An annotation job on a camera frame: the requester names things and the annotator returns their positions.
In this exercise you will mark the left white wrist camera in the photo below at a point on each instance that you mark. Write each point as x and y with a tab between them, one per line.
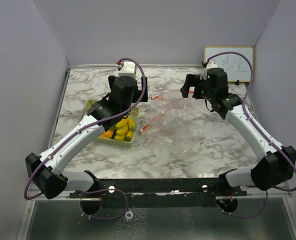
128	69

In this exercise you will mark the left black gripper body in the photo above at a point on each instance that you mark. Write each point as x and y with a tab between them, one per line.
137	97

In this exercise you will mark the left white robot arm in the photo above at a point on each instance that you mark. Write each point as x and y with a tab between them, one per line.
47	169

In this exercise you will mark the clear zip bag red zipper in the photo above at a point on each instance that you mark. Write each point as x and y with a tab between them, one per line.
170	113

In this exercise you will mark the green plastic basket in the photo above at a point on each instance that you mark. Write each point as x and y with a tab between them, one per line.
126	142

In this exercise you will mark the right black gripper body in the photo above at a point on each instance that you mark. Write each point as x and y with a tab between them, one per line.
194	80

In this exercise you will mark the yellow banana bunch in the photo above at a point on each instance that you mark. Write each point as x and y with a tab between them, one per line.
124	129

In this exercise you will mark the small whiteboard wooden frame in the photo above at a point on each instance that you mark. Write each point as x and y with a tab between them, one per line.
234	65

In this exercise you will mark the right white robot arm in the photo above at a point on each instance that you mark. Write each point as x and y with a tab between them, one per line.
275	161

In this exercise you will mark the black mounting rail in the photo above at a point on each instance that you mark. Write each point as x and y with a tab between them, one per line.
117	193

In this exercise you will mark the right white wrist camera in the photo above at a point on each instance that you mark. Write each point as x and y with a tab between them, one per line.
206	65

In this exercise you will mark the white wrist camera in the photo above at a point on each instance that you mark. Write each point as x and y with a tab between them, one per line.
128	69
206	65

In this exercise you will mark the orange yellow bell pepper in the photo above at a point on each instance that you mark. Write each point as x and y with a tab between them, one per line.
108	134

